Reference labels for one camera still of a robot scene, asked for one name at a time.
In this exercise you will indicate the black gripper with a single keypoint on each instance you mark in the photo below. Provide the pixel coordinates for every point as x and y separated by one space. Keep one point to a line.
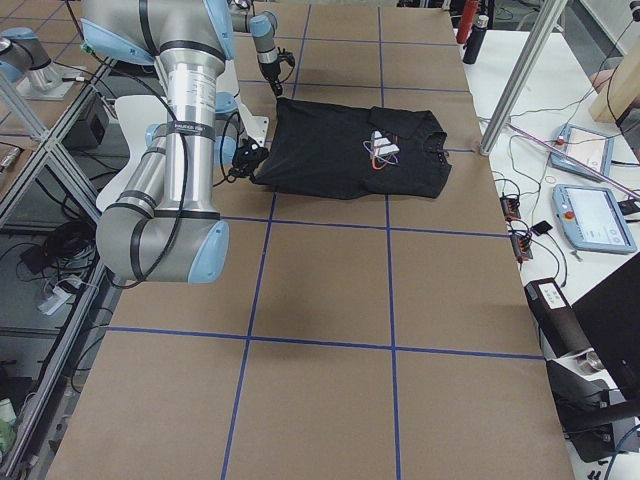
269 71
245 157

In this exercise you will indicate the black graphic t-shirt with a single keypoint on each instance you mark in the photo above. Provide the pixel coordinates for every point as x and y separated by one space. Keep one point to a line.
343 152

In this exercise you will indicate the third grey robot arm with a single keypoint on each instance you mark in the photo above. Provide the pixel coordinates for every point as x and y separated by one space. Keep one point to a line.
26 64

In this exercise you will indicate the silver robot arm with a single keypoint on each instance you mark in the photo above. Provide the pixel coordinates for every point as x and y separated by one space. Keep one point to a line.
164 225
262 27

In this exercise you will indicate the red bottle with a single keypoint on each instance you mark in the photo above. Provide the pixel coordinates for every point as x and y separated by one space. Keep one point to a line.
466 21

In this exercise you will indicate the black bottle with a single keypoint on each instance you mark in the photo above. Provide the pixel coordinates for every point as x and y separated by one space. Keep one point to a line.
474 42

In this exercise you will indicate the brown paper table cover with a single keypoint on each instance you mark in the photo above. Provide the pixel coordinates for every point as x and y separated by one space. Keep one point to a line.
380 338

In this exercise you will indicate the white power strip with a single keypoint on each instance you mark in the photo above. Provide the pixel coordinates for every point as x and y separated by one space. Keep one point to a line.
59 295

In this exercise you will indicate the orange terminal block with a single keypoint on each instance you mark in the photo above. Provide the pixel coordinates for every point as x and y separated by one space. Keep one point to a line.
510 206

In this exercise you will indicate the far teach pendant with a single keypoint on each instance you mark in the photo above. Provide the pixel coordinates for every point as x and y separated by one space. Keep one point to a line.
589 147

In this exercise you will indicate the teach pendant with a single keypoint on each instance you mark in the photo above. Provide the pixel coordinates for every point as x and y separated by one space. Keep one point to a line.
589 147
591 219

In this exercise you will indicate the near teach pendant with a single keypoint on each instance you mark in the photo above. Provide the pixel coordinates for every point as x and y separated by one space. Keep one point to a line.
591 219

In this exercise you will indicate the black box with label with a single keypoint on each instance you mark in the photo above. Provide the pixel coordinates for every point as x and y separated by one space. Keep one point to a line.
555 317

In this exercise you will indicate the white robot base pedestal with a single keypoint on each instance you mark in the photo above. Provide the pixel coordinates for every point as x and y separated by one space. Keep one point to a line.
255 126

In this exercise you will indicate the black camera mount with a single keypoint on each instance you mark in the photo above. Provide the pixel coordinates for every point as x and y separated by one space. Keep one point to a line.
286 56

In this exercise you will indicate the aluminium frame post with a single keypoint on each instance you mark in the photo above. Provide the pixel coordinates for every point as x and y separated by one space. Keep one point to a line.
534 44

